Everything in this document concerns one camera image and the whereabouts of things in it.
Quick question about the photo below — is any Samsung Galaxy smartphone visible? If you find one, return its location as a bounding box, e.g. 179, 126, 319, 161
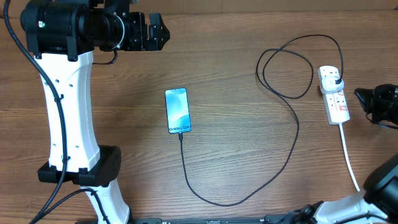
165, 88, 192, 134

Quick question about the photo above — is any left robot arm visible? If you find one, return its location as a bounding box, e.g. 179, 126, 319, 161
21, 1, 170, 223

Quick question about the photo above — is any white USB charger plug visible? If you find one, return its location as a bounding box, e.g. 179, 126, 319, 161
320, 77, 345, 94

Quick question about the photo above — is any black USB charging cable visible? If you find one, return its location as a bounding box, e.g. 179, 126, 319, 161
178, 34, 345, 207

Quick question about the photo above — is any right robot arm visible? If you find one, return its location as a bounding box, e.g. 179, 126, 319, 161
290, 84, 397, 223

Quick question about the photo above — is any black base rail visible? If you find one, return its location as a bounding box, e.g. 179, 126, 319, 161
127, 211, 298, 224

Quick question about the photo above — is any white power strip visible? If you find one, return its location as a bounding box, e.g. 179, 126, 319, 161
318, 65, 350, 125

